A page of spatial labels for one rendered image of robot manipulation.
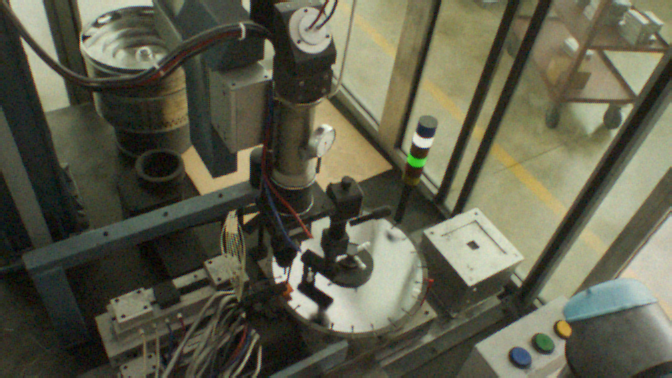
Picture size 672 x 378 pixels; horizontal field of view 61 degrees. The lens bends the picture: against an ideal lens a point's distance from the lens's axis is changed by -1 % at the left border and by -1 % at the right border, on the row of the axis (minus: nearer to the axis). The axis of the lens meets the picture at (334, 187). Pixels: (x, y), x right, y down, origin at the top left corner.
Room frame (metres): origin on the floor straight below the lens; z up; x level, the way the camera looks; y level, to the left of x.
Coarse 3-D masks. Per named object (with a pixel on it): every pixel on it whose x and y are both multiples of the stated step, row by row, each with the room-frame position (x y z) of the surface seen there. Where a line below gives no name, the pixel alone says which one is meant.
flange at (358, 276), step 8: (360, 256) 0.77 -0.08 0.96; (368, 256) 0.77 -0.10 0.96; (336, 264) 0.74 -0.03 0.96; (344, 264) 0.73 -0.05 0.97; (352, 264) 0.73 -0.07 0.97; (368, 264) 0.75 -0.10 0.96; (344, 272) 0.72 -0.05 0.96; (352, 272) 0.72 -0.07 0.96; (360, 272) 0.73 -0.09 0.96; (368, 272) 0.73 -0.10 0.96; (336, 280) 0.70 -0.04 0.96; (344, 280) 0.70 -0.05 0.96; (352, 280) 0.70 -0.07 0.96; (360, 280) 0.71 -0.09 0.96
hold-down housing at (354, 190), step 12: (348, 180) 0.68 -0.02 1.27; (336, 192) 0.67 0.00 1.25; (348, 192) 0.68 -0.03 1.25; (360, 192) 0.68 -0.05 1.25; (336, 204) 0.65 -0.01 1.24; (348, 204) 0.66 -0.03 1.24; (360, 204) 0.67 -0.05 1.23; (336, 216) 0.65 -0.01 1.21; (348, 216) 0.67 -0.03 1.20; (336, 228) 0.67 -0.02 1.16; (324, 240) 0.68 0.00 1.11; (336, 240) 0.67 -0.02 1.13; (348, 240) 0.68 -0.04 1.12; (324, 252) 0.67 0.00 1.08; (336, 252) 0.67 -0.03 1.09
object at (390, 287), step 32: (320, 224) 0.85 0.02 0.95; (384, 224) 0.88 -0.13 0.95; (384, 256) 0.79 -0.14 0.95; (416, 256) 0.80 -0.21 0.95; (320, 288) 0.68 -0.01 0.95; (352, 288) 0.69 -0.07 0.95; (384, 288) 0.70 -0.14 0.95; (416, 288) 0.72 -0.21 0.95; (320, 320) 0.60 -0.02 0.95; (352, 320) 0.61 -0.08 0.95; (384, 320) 0.63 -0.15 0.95
